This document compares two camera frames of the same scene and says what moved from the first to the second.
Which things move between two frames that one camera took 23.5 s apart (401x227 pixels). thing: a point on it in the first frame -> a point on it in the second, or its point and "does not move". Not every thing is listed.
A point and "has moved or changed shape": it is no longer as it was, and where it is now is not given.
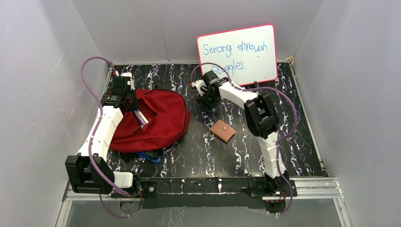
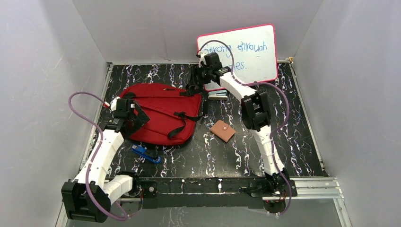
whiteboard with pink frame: [249, 54] does not move
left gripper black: [132, 104] -> [137, 116]
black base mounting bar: [201, 194] does not move
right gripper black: [201, 100] -> [196, 72]
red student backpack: [168, 117] has moved or changed shape
